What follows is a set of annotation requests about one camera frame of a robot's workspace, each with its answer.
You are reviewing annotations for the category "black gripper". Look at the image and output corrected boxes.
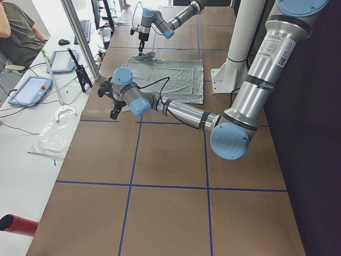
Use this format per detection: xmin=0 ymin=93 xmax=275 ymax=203
xmin=110 ymin=99 xmax=124 ymax=119
xmin=139 ymin=31 xmax=148 ymax=56

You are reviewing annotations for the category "navy white striped polo shirt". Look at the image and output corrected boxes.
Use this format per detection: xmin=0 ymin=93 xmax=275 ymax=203
xmin=122 ymin=52 xmax=204 ymax=105

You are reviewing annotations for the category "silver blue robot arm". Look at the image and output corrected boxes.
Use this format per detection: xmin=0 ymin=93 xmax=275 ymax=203
xmin=109 ymin=1 xmax=327 ymax=160
xmin=131 ymin=0 xmax=206 ymax=56

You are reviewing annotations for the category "black keyboard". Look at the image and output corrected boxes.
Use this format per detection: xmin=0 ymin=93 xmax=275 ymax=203
xmin=79 ymin=20 xmax=91 ymax=43

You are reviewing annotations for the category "clear plastic bag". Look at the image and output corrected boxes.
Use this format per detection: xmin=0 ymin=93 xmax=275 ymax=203
xmin=28 ymin=112 xmax=79 ymax=159

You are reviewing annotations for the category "far blue teach pendant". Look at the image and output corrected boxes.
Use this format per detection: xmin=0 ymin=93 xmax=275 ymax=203
xmin=50 ymin=50 xmax=76 ymax=74

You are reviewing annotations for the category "blue teach pendant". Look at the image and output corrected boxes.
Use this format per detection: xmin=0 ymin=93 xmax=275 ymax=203
xmin=8 ymin=76 xmax=52 ymax=107
xmin=50 ymin=50 xmax=76 ymax=74

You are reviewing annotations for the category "black computer mouse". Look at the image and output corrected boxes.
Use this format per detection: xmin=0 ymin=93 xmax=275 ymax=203
xmin=58 ymin=39 xmax=70 ymax=46

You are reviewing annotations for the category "near blue teach pendant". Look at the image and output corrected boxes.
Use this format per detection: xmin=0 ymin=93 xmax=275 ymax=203
xmin=8 ymin=76 xmax=52 ymax=107

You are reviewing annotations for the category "silver reacher grabber stick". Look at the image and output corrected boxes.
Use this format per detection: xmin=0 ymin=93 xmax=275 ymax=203
xmin=41 ymin=50 xmax=78 ymax=123

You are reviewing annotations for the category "seated person in olive shirt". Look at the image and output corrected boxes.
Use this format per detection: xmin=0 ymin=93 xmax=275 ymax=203
xmin=1 ymin=1 xmax=48 ymax=69

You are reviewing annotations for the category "red cylinder tube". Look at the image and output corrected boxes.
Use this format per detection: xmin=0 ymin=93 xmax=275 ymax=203
xmin=1 ymin=214 xmax=39 ymax=237

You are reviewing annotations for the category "wrist black camera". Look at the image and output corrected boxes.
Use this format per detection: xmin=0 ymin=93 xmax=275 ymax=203
xmin=130 ymin=24 xmax=141 ymax=35
xmin=98 ymin=77 xmax=113 ymax=99

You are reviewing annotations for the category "black tripod camera stand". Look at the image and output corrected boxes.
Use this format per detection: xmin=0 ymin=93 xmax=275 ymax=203
xmin=67 ymin=48 xmax=93 ymax=93

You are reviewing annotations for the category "aluminium frame post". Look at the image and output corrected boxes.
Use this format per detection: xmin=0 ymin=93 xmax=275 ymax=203
xmin=61 ymin=0 xmax=100 ymax=81

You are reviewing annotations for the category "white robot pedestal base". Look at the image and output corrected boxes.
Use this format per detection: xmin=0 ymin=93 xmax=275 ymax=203
xmin=211 ymin=0 xmax=266 ymax=93

